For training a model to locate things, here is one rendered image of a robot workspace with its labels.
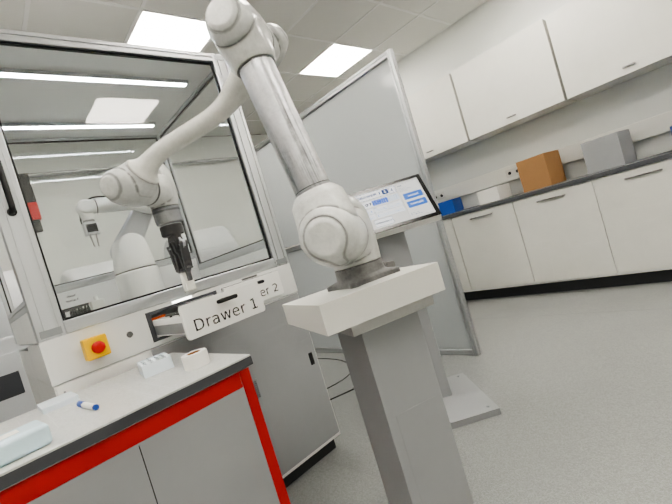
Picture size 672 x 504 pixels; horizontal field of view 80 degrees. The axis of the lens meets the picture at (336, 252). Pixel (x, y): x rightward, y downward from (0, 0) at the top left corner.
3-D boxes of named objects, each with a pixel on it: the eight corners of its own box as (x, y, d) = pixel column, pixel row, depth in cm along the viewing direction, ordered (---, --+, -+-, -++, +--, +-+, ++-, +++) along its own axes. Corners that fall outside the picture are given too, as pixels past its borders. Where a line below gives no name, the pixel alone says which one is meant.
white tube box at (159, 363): (174, 367, 120) (170, 355, 120) (145, 379, 116) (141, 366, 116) (167, 363, 131) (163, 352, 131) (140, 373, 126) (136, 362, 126)
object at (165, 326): (258, 307, 143) (253, 291, 143) (191, 334, 126) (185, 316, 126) (210, 314, 173) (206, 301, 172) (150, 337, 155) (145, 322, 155)
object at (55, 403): (79, 399, 115) (78, 394, 115) (43, 415, 109) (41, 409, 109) (71, 395, 124) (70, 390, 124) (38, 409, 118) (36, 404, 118)
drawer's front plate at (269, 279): (284, 292, 188) (277, 270, 188) (230, 313, 168) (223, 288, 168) (282, 293, 189) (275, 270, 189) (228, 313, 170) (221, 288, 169)
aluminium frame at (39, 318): (289, 262, 195) (226, 54, 192) (38, 343, 125) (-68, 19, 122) (207, 285, 265) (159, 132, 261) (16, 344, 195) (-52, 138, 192)
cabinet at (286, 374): (347, 443, 198) (300, 290, 196) (130, 622, 128) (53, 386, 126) (250, 418, 268) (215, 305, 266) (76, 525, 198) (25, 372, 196)
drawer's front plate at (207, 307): (266, 310, 143) (257, 280, 143) (189, 341, 123) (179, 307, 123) (263, 310, 144) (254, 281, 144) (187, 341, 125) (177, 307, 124)
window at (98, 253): (271, 258, 191) (211, 63, 188) (62, 320, 132) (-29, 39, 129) (270, 258, 191) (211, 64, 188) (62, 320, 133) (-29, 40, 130)
